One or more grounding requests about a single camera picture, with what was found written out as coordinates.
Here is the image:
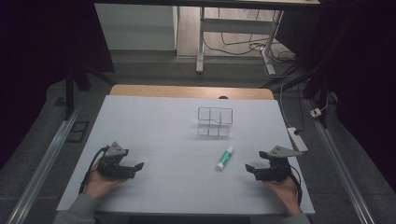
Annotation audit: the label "white power strip cable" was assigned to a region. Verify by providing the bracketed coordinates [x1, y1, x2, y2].
[278, 81, 293, 129]

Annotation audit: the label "black floor frame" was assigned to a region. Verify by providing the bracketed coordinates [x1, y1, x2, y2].
[65, 120, 91, 144]

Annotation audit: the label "white-legged background desk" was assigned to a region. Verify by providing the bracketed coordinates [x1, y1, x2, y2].
[93, 0, 321, 77]

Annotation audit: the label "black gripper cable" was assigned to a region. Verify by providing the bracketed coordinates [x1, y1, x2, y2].
[288, 164, 304, 207]
[78, 145, 110, 196]

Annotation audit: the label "white power strip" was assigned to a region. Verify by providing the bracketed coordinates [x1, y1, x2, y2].
[286, 126, 309, 153]

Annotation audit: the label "metal floor rail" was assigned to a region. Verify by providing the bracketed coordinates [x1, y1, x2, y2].
[5, 101, 86, 224]
[304, 98, 376, 224]

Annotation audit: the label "clear acrylic organizer box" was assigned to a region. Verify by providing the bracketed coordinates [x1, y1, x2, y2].
[197, 105, 234, 138]

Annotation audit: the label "person's right hand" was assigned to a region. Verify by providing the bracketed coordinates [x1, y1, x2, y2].
[263, 176, 303, 217]

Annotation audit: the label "black stand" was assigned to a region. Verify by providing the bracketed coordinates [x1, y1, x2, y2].
[63, 62, 117, 121]

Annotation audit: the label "white table mat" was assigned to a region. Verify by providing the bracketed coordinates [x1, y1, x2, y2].
[56, 94, 316, 217]

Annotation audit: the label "green and white glue stick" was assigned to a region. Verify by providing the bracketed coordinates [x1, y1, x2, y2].
[216, 146, 235, 172]

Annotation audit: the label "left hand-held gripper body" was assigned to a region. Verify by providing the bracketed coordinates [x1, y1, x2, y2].
[97, 141, 134, 180]

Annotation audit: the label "person's left hand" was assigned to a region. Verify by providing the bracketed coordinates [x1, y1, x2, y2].
[83, 160, 128, 201]

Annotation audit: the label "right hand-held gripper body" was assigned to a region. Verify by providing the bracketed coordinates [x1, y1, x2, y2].
[258, 145, 304, 183]

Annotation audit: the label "black floor cables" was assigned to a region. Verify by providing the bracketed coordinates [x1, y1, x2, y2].
[204, 7, 297, 78]

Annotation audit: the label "wooden table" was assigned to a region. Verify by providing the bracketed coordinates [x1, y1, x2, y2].
[109, 84, 276, 101]

